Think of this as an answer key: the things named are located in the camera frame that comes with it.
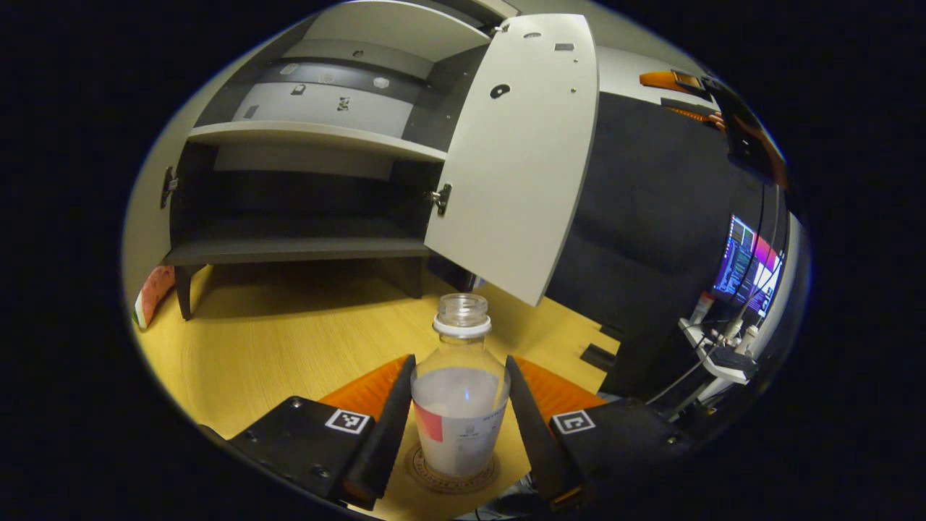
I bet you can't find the computer monitor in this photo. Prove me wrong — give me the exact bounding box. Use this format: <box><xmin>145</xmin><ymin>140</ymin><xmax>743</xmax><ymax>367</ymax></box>
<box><xmin>713</xmin><ymin>215</ymin><xmax>786</xmax><ymax>319</ymax></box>

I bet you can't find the white and grey cabinet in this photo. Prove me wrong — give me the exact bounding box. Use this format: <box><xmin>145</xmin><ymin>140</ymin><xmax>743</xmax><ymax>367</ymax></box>
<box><xmin>161</xmin><ymin>0</ymin><xmax>522</xmax><ymax>321</ymax></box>

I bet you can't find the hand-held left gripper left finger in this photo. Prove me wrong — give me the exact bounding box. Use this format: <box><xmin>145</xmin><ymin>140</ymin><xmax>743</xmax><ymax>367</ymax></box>
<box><xmin>228</xmin><ymin>354</ymin><xmax>417</xmax><ymax>511</ymax></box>

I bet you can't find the black device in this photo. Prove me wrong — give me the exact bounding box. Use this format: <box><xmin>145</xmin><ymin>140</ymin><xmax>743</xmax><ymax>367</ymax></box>
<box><xmin>713</xmin><ymin>346</ymin><xmax>757</xmax><ymax>374</ymax></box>

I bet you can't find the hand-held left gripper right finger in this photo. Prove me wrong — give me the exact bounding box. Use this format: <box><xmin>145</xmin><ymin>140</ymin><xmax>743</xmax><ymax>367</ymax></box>
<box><xmin>504</xmin><ymin>355</ymin><xmax>697</xmax><ymax>512</ymax></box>

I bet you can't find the clear plastic bottle red label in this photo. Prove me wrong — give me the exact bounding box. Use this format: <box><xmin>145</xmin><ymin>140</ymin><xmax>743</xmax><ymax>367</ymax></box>
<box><xmin>411</xmin><ymin>293</ymin><xmax>511</xmax><ymax>478</ymax></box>

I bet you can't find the black flat bar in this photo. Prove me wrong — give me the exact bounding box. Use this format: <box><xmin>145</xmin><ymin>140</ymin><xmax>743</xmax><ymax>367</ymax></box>
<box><xmin>580</xmin><ymin>343</ymin><xmax>618</xmax><ymax>372</ymax></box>

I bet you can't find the black backdrop cloth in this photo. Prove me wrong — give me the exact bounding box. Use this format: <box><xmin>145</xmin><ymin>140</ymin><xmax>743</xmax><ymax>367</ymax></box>
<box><xmin>546</xmin><ymin>90</ymin><xmax>771</xmax><ymax>399</ymax></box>

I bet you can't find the white side shelf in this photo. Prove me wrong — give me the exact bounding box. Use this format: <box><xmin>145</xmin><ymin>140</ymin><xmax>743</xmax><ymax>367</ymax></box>
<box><xmin>679</xmin><ymin>318</ymin><xmax>759</xmax><ymax>386</ymax></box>

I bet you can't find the round brown coaster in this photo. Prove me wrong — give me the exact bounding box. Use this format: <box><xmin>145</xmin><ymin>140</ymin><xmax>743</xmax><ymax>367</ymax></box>
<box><xmin>404</xmin><ymin>443</ymin><xmax>500</xmax><ymax>495</ymax></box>

